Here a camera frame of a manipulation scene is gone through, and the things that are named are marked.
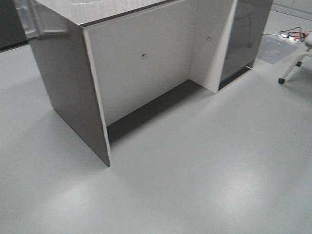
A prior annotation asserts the grey stone kitchen island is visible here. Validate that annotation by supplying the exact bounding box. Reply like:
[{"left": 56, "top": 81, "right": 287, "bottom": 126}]
[{"left": 13, "top": 0, "right": 273, "bottom": 165}]

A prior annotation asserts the white power strip with cables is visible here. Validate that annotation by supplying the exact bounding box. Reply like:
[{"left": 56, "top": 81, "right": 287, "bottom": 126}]
[{"left": 263, "top": 26, "right": 312, "bottom": 43}]

